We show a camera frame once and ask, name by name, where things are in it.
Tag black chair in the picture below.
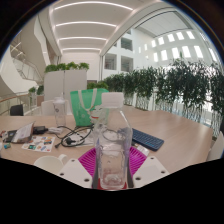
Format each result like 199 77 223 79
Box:
9 103 25 117

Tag clear plastic water bottle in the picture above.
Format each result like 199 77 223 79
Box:
92 91 134 191

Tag black power adapter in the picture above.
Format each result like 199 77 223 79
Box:
32 125 49 135

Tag green tote bag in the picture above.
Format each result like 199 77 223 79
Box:
69 87 110 128

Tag small white packet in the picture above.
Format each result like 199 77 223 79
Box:
134 143 151 157

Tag wooden handrail glass railing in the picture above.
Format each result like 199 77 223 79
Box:
0 93 31 116

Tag row of green hedge plants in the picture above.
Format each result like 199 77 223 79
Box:
87 58 224 134

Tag ceiling light strips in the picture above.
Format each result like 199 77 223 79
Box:
53 0 134 53

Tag brown planter with plants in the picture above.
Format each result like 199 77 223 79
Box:
27 85 45 107

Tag white cabinet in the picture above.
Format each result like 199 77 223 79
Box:
43 69 88 108

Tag green plants atop cabinet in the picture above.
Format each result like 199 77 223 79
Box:
44 61 90 73

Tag clear lidded tumbler bottle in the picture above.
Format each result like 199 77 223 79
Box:
52 96 68 128

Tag dark blue keyboard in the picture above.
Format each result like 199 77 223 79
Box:
131 128 165 152

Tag black cable tangle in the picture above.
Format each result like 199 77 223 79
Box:
53 124 96 149

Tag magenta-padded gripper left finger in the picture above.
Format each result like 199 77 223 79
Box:
59 146 99 190

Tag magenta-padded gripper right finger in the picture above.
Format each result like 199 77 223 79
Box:
126 146 169 189

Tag open notebook with paper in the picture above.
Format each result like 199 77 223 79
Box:
6 121 35 144

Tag white chair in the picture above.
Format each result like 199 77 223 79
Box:
206 131 224 162
40 99 69 117

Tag colourful sticker sheet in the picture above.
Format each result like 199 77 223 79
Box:
21 134 56 154

